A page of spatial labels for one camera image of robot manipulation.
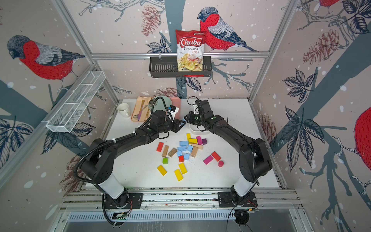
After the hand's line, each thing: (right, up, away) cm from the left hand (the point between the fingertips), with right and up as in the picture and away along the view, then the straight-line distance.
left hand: (187, 120), depth 84 cm
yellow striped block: (+4, -15, +11) cm, 19 cm away
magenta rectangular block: (+8, -15, +11) cm, 20 cm away
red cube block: (-4, -24, +3) cm, 25 cm away
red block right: (+18, -23, +5) cm, 30 cm away
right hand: (-2, +2, +1) cm, 3 cm away
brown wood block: (-9, -21, +6) cm, 24 cm away
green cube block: (-14, -26, +3) cm, 29 cm away
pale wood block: (+7, -18, +10) cm, 22 cm away
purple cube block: (+12, -15, +10) cm, 22 cm away
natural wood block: (+5, -21, +5) cm, 22 cm away
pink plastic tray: (-10, +13, +38) cm, 41 cm away
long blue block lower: (-3, -19, +7) cm, 21 cm away
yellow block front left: (-15, -30, -1) cm, 33 cm away
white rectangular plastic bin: (+5, -7, +11) cm, 14 cm away
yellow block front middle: (-5, -32, -3) cm, 32 cm away
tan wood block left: (-14, -21, +7) cm, 26 cm away
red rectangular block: (-18, -18, +9) cm, 27 cm away
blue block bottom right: (0, -23, +5) cm, 24 cm away
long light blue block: (-3, -16, +10) cm, 19 cm away
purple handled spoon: (-38, +14, +36) cm, 55 cm away
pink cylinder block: (+21, -27, +1) cm, 34 cm away
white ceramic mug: (-48, +7, +21) cm, 53 cm away
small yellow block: (+1, -13, +16) cm, 20 cm away
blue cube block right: (+2, -18, +6) cm, 19 cm away
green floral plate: (-24, +12, +35) cm, 44 cm away
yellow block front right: (-2, -29, +1) cm, 29 cm away
